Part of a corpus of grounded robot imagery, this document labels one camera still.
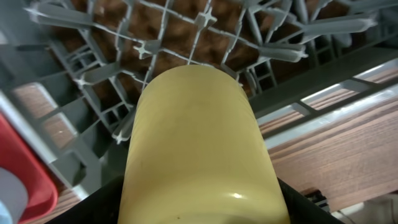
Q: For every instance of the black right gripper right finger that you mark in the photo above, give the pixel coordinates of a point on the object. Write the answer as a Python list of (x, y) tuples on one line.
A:
[(302, 210)]

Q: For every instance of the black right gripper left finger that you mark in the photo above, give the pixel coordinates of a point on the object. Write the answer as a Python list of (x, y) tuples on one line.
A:
[(101, 207)]

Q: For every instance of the yellow plastic cup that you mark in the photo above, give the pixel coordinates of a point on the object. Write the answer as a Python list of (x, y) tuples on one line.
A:
[(197, 155)]

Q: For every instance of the grey dishwasher rack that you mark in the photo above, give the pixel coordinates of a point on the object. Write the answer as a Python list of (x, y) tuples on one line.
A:
[(71, 71)]

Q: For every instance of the large light blue plate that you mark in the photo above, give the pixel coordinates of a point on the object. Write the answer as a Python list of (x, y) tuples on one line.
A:
[(14, 198)]

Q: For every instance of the red plastic tray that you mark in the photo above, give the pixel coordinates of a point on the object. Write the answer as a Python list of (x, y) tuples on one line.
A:
[(17, 157)]

